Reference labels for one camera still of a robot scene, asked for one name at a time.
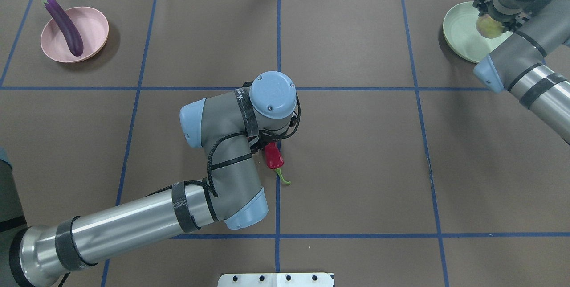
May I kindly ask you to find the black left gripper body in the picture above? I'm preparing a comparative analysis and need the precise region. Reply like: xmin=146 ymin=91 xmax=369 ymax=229
xmin=249 ymin=115 xmax=300 ymax=154

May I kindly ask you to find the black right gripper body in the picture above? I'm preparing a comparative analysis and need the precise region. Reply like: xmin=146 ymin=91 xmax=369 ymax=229
xmin=473 ymin=0 xmax=530 ymax=29

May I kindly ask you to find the peach fruit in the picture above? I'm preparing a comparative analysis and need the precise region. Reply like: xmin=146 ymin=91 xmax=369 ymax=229
xmin=476 ymin=14 xmax=512 ymax=39

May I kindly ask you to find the purple eggplant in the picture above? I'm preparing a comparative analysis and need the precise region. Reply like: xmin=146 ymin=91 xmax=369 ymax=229
xmin=41 ymin=0 xmax=84 ymax=56

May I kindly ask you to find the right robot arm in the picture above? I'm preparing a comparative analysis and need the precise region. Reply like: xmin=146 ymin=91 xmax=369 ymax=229
xmin=472 ymin=0 xmax=570 ymax=142

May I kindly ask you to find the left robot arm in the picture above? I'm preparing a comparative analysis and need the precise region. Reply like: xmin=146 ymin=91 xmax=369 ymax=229
xmin=1 ymin=70 xmax=301 ymax=287

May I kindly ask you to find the red chili pepper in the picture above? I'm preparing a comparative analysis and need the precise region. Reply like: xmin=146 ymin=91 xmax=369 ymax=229
xmin=263 ymin=142 xmax=291 ymax=185

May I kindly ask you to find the green plate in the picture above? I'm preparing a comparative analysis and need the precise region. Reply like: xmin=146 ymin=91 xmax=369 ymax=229
xmin=442 ymin=1 xmax=512 ymax=64

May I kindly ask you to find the pink plate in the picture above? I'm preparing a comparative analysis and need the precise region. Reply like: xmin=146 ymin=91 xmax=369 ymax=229
xmin=40 ymin=6 xmax=109 ymax=63

